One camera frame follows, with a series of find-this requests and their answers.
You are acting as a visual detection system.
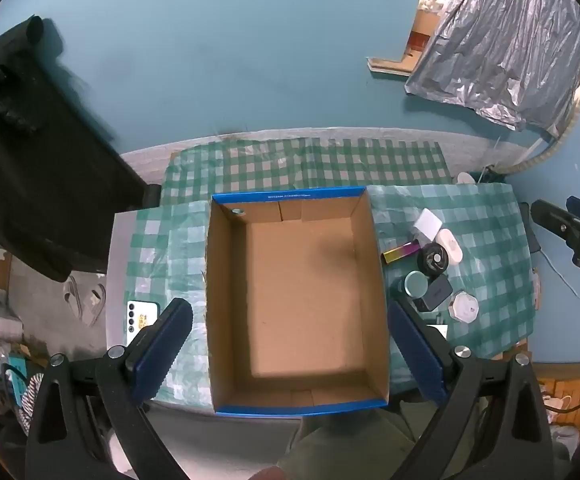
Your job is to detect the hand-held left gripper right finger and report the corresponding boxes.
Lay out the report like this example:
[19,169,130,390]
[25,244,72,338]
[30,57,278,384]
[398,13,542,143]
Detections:
[388,300,554,480]

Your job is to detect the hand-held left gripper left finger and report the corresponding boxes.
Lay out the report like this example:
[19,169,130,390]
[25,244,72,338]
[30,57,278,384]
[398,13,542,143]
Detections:
[24,298,194,480]

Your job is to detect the white wall charger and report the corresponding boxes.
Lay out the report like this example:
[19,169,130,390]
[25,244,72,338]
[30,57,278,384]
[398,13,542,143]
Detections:
[411,208,443,245]
[427,311,450,346]

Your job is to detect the black power adapter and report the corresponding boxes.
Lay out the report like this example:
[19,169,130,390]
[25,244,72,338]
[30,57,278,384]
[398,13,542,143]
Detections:
[412,277,454,312]

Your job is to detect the white octagonal container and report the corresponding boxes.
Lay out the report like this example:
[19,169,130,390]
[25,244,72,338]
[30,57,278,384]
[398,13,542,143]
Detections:
[447,290,480,323]

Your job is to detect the teal round tin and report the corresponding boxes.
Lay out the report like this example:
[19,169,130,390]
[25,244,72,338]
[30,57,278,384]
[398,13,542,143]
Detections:
[402,271,430,303]

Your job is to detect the black round fan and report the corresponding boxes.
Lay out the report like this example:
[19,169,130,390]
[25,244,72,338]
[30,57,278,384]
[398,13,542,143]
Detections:
[416,242,451,278]

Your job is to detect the white earbuds case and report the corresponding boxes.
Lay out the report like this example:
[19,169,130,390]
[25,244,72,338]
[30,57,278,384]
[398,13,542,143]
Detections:
[432,228,463,267]

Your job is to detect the blue rimmed cardboard box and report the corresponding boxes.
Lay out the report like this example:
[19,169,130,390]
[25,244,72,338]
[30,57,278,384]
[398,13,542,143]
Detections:
[204,186,391,417]

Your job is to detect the white smartphone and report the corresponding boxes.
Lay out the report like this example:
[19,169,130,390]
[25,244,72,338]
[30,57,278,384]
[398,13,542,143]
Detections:
[126,301,160,347]

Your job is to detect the teal checkered plastic sheet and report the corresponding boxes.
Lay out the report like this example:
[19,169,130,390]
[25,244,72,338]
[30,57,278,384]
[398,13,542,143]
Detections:
[125,182,533,406]

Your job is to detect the iridescent rainbow lighter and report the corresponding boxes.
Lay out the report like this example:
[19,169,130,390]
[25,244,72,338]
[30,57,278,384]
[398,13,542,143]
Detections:
[380,242,420,266]

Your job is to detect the person's olive trousers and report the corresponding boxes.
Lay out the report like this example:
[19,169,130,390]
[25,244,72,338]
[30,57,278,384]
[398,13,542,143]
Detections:
[275,400,421,480]

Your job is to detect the wooden slatted crate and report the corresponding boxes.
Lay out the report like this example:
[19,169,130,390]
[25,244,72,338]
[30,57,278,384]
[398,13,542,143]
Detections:
[535,364,580,428]

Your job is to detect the striped cloth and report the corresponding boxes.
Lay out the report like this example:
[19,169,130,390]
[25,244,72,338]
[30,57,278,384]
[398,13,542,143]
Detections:
[20,372,46,433]

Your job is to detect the silver foil sheet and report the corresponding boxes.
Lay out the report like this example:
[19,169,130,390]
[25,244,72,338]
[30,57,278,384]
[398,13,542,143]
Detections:
[404,0,580,133]

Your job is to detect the green checkered tablecloth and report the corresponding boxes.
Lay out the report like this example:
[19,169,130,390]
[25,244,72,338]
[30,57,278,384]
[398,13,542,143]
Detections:
[161,137,455,207]

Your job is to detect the black hanging cloth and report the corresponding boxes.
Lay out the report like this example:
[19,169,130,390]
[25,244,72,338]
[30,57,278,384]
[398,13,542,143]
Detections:
[0,15,162,283]

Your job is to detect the wooden board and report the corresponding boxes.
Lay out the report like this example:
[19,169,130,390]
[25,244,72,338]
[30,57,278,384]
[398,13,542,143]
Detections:
[366,55,423,79]

